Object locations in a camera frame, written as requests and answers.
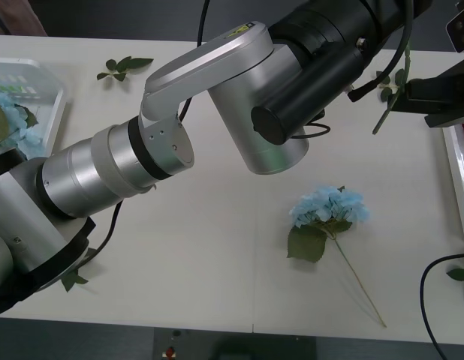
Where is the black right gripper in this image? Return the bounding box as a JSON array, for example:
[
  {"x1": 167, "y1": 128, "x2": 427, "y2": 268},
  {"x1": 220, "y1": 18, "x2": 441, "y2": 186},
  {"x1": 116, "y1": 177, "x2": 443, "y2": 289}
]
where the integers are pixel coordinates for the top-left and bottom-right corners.
[{"x1": 390, "y1": 55, "x2": 464, "y2": 129}]

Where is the pale blue flower green stem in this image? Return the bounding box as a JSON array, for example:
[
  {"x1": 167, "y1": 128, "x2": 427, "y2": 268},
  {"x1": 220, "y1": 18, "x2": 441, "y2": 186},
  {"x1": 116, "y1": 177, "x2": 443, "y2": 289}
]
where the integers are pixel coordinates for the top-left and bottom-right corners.
[
  {"x1": 285, "y1": 183, "x2": 388, "y2": 329},
  {"x1": 0, "y1": 91, "x2": 44, "y2": 159}
]

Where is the loose green leaf twig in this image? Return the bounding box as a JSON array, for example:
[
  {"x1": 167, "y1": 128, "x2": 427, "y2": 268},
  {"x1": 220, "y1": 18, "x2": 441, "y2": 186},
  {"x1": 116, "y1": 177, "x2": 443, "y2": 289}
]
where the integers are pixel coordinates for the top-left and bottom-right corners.
[
  {"x1": 375, "y1": 68, "x2": 408, "y2": 103},
  {"x1": 60, "y1": 247, "x2": 100, "y2": 294},
  {"x1": 96, "y1": 56, "x2": 155, "y2": 83}
]

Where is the shallow white plastic box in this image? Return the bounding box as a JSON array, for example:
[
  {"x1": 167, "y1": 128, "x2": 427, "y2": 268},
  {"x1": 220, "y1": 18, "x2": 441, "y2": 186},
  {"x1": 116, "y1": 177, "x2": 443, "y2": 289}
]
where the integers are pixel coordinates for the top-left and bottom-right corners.
[
  {"x1": 0, "y1": 56, "x2": 68, "y2": 161},
  {"x1": 441, "y1": 122, "x2": 464, "y2": 242}
]

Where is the dark robot torso base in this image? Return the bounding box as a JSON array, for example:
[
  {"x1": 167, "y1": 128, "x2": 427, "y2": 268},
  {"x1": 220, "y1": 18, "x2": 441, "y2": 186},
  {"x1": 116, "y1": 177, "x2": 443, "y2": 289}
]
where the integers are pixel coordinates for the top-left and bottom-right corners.
[{"x1": 152, "y1": 326, "x2": 318, "y2": 360}]

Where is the black cable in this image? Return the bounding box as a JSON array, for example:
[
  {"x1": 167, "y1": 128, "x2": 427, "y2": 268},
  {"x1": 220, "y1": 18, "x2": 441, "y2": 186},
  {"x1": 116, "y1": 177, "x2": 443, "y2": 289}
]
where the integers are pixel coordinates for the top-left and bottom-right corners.
[{"x1": 420, "y1": 252, "x2": 464, "y2": 360}]

